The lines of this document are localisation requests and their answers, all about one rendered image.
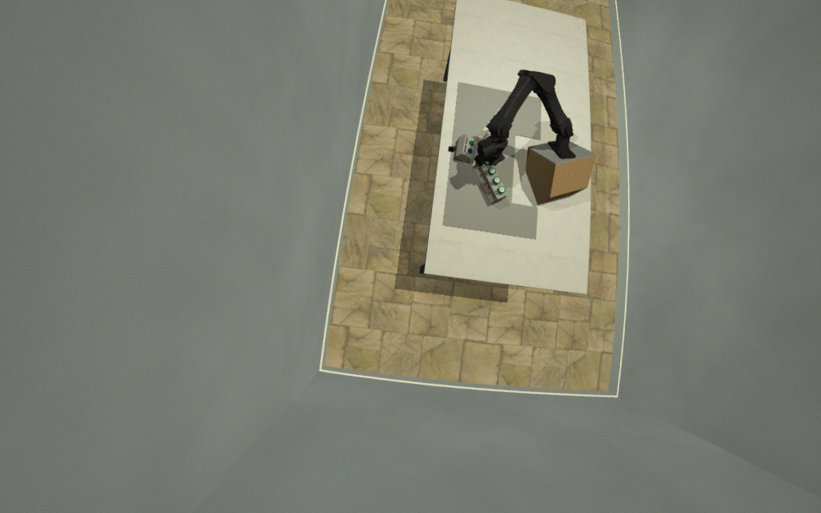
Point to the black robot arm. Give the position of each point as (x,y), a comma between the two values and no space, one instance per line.
(500,125)

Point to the grey sloping control panel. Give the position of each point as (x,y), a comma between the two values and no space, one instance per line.
(465,145)

